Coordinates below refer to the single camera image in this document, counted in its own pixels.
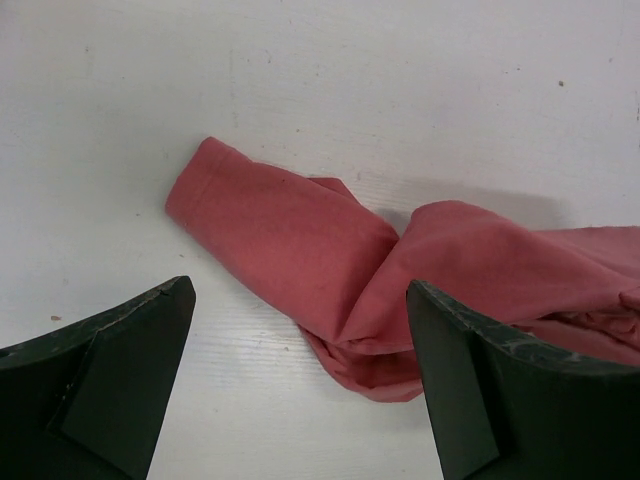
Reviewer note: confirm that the pink t shirt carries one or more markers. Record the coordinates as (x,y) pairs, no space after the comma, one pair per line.
(310,249)

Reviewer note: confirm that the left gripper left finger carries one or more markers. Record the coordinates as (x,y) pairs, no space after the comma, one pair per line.
(88,401)

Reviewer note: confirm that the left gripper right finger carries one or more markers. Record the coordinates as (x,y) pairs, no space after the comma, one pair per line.
(505,405)

